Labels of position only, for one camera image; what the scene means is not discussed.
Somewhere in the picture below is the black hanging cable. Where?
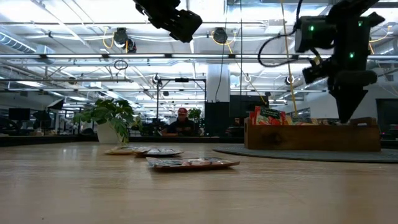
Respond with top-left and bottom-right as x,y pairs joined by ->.
239,0 -> 243,96
215,18 -> 228,103

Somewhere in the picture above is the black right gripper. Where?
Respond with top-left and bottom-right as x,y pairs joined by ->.
303,18 -> 378,124

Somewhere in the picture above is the orange tea packet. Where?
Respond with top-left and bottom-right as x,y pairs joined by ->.
285,115 -> 312,126

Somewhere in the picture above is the red tea packet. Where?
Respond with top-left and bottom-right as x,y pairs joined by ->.
248,105 -> 287,126

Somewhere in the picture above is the black gantry frame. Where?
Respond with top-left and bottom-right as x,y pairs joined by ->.
156,77 -> 207,121

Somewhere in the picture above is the person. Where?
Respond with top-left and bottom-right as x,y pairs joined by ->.
160,107 -> 200,137

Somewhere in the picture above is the dark wall screen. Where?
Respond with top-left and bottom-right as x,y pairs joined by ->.
375,98 -> 398,139

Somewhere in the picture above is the wooden compartment tray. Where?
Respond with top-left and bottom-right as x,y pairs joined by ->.
244,116 -> 382,152

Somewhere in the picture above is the large black monitor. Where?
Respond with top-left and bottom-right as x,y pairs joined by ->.
229,95 -> 270,119

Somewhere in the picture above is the hanging coiled cable loop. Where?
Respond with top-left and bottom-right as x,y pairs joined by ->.
113,59 -> 129,71

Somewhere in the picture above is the long ceiling light bar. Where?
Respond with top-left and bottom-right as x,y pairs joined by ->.
6,88 -> 326,93
0,53 -> 398,60

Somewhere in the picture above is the distant green plant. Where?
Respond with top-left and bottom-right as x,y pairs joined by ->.
188,108 -> 203,121

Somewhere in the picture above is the yellow hanging cable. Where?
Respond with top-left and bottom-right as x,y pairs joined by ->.
279,0 -> 300,116

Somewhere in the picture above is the green potted plant white pot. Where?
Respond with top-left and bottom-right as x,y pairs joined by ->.
73,98 -> 144,146

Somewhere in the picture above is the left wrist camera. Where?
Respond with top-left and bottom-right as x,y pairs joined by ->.
167,9 -> 203,44

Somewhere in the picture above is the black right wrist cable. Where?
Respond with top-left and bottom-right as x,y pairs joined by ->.
257,0 -> 315,68

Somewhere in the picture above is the round grey woven mat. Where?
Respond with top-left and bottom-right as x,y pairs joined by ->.
213,146 -> 398,163

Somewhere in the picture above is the small black monitor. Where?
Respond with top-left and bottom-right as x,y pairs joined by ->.
8,108 -> 31,122

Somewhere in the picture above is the black cabinet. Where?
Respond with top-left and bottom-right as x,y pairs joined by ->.
204,101 -> 231,137

